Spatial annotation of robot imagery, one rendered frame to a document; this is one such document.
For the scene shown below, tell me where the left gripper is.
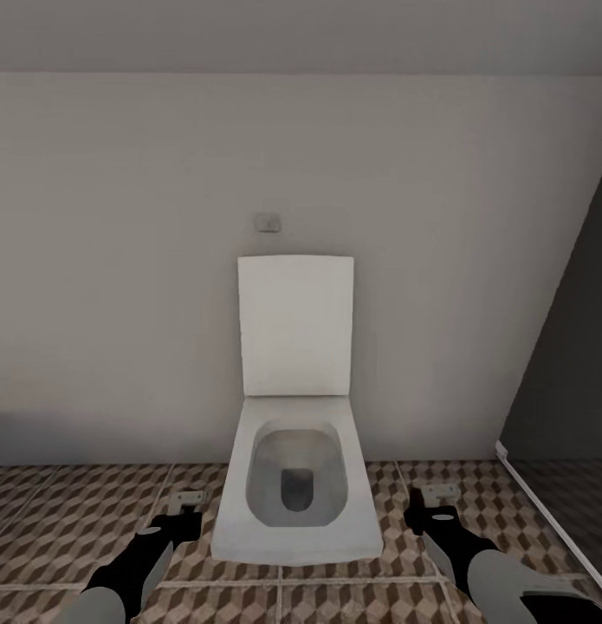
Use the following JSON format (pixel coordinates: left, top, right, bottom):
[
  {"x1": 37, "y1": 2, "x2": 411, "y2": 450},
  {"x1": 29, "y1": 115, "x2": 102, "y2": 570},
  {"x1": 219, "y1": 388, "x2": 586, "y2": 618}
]
[{"x1": 153, "y1": 511, "x2": 202, "y2": 545}]

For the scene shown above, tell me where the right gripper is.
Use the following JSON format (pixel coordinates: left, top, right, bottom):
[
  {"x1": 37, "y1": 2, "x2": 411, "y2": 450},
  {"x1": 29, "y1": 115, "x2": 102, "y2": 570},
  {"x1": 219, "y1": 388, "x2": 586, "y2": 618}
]
[{"x1": 404, "y1": 505, "x2": 460, "y2": 536}]

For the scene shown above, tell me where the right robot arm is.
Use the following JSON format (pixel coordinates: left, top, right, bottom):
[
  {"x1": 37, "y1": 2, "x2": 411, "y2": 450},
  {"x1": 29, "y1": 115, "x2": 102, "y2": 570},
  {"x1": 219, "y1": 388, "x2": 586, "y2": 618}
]
[{"x1": 404, "y1": 484, "x2": 602, "y2": 624}]

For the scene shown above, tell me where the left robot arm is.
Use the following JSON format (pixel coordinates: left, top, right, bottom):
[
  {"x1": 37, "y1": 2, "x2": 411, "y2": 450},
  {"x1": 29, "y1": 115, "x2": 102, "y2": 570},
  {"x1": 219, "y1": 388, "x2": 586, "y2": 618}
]
[{"x1": 47, "y1": 490, "x2": 210, "y2": 624}]

